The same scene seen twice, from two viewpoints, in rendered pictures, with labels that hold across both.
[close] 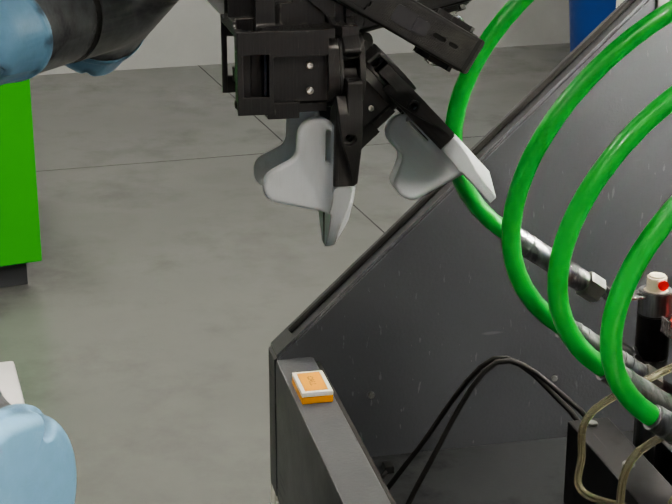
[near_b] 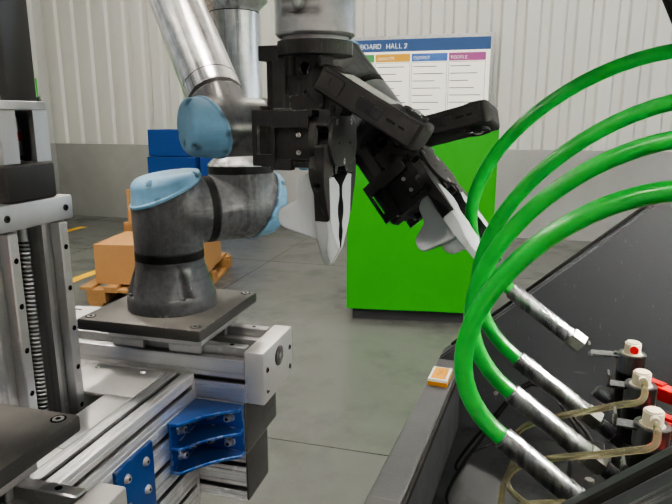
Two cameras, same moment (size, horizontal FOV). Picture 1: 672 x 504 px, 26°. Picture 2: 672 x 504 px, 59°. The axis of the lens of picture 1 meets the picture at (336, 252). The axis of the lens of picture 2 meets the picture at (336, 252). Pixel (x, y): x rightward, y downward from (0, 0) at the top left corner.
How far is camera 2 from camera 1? 57 cm
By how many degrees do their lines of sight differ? 32
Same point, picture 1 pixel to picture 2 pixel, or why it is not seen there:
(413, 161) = (429, 226)
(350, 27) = (324, 110)
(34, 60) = (219, 143)
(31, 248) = not seen: hidden behind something
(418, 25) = (374, 111)
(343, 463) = (416, 423)
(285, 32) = (280, 111)
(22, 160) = not seen: hidden behind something
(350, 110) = (315, 166)
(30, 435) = not seen: outside the picture
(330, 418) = (435, 396)
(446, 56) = (395, 135)
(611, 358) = (459, 377)
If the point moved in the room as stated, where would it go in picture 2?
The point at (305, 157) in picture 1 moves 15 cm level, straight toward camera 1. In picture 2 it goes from (302, 199) to (188, 222)
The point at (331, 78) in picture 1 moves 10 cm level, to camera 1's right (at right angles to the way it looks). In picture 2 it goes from (308, 144) to (407, 147)
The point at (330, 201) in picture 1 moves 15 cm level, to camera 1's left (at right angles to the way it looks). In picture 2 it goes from (316, 231) to (203, 217)
